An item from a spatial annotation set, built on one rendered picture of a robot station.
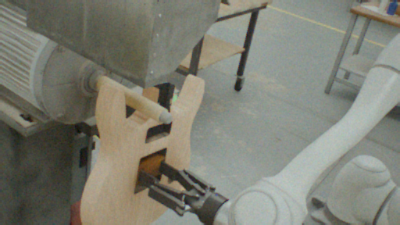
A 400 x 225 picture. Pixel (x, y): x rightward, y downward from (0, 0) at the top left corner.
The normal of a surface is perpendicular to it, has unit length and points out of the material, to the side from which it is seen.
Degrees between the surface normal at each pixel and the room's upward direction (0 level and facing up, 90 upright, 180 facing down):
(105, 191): 87
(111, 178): 87
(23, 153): 90
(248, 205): 48
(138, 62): 90
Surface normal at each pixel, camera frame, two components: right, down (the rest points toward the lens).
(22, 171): 0.79, 0.41
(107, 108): -0.55, 0.15
